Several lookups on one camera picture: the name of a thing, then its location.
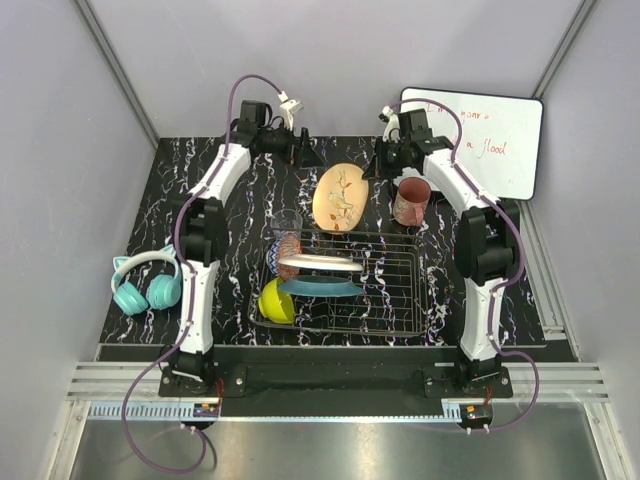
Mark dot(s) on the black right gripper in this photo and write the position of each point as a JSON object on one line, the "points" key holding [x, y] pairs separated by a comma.
{"points": [[376, 168]]}

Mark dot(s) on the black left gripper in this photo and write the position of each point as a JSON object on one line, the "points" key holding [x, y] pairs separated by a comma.
{"points": [[308, 158]]}

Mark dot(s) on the orange bird pattern plate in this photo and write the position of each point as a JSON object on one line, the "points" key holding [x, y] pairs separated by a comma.
{"points": [[340, 198]]}

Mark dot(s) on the white watermelon pattern plate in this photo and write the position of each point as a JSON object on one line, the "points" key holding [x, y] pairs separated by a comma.
{"points": [[320, 262]]}

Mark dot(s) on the teal scalloped plate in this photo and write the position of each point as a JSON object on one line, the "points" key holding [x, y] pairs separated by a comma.
{"points": [[320, 286]]}

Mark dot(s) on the yellow green bowl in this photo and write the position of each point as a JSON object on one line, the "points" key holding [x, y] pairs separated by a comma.
{"points": [[276, 305]]}

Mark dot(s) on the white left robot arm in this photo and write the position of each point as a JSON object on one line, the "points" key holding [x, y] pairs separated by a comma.
{"points": [[201, 236]]}

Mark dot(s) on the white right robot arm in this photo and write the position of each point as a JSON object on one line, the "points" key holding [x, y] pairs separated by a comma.
{"points": [[488, 250]]}

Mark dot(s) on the pink ceramic mug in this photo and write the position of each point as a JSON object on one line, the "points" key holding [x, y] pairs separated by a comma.
{"points": [[411, 200]]}

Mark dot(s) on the clear drinking glass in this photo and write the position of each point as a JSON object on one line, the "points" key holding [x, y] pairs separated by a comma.
{"points": [[285, 222]]}

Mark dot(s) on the blue red patterned bowl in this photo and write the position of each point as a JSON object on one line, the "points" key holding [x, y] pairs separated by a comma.
{"points": [[282, 248]]}

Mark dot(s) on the white dry erase board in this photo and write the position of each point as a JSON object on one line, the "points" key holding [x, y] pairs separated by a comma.
{"points": [[500, 135]]}

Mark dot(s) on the right controller board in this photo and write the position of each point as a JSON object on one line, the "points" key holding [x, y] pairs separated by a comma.
{"points": [[477, 413]]}

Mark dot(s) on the controller board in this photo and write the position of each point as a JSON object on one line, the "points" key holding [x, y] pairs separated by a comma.
{"points": [[477, 413], [206, 409]]}

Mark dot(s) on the left controller board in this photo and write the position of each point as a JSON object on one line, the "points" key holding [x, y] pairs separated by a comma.
{"points": [[206, 409]]}

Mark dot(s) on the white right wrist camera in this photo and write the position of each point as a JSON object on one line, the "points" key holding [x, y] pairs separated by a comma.
{"points": [[392, 129]]}

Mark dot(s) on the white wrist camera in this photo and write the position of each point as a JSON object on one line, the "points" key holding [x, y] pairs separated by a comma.
{"points": [[392, 129], [288, 108]]}

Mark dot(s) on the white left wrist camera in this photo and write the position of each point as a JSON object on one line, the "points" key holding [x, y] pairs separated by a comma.
{"points": [[288, 108]]}

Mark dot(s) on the black wire dish rack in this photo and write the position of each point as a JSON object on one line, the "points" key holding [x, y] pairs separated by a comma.
{"points": [[392, 287]]}

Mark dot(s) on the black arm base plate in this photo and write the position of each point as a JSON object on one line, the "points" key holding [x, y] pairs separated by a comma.
{"points": [[242, 372]]}

